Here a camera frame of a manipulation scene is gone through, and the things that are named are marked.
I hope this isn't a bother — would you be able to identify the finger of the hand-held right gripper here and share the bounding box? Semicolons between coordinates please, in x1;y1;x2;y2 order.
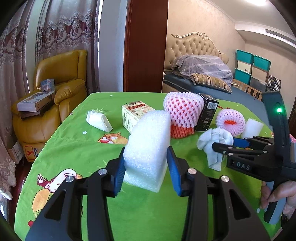
212;142;266;160
232;136;274;149

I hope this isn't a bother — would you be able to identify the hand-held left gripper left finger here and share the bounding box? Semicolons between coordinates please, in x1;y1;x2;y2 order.
25;147;126;241

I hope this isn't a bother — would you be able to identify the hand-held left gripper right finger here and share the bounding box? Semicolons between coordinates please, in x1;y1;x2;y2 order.
167;146;271;241

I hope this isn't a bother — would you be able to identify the white cloth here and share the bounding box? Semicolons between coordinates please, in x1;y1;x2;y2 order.
196;128;234;172

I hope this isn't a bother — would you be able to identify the black cardboard box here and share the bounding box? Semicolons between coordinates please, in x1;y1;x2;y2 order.
194;93;220;132

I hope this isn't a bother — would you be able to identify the orange foam fruit net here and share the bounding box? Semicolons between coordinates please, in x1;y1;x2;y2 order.
170;124;195;139

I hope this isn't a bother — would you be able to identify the large pink foam fruit net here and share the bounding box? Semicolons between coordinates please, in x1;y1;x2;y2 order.
163;91;204;128

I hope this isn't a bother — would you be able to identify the person's right hand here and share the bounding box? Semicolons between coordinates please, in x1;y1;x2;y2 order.
260;179;296;230

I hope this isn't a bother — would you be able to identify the small pink foam fruit net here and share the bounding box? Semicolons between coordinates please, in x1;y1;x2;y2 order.
216;109;246;137

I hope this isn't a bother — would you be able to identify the small white foam block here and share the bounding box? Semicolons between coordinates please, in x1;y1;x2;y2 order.
242;118;264;139

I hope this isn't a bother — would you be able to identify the blue bed mattress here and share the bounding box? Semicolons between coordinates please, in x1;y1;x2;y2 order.
162;72;274;130

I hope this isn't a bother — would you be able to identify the grey translucent storage bin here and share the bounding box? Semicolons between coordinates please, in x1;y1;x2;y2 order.
250;76;267;93

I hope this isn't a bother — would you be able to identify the white tissue packet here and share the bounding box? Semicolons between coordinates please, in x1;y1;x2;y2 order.
86;110;113;133

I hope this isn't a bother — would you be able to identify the beige printed carton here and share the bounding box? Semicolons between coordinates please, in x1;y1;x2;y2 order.
122;101;156;134

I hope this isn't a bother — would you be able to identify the teal storage bin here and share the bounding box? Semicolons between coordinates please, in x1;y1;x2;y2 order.
236;49;255;64
253;54;271;71
235;69;252;85

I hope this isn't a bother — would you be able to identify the striped pillow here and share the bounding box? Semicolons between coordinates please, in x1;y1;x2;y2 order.
191;73;232;94

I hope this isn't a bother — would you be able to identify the black white checkered bag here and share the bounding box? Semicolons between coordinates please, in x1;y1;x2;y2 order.
267;74;282;91

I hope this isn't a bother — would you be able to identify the beige storage bin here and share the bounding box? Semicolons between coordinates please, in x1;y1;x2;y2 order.
252;65;269;80

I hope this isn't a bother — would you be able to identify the white storage bin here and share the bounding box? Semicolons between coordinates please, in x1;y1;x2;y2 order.
237;61;253;74

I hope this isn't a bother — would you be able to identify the purple grey quilt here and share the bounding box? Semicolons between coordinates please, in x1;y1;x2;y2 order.
171;54;233;86

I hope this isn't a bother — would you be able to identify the yellow leather armchair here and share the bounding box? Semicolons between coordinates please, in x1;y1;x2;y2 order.
11;50;88;163

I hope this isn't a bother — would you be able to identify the brown cardboard box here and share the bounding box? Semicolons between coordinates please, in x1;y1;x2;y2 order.
8;140;23;163

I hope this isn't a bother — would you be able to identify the beige tufted headboard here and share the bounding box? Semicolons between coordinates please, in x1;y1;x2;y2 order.
171;31;229;70

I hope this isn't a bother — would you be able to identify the dark wooden tray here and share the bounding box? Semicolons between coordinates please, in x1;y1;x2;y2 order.
20;102;60;120

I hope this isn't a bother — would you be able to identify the flat white printed box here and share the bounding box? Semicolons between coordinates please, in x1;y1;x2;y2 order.
17;91;56;111

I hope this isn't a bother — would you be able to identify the ceiling air vent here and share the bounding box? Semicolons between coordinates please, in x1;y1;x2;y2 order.
265;28;296;44

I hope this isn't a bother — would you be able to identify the small blue printed box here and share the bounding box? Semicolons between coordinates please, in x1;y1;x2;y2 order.
40;79;55;92

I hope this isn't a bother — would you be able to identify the round ceiling lamp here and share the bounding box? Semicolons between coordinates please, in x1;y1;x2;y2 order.
240;0;271;6

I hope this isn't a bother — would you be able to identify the lace patterned curtain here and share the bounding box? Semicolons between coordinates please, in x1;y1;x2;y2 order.
0;14;30;200
35;0;99;95

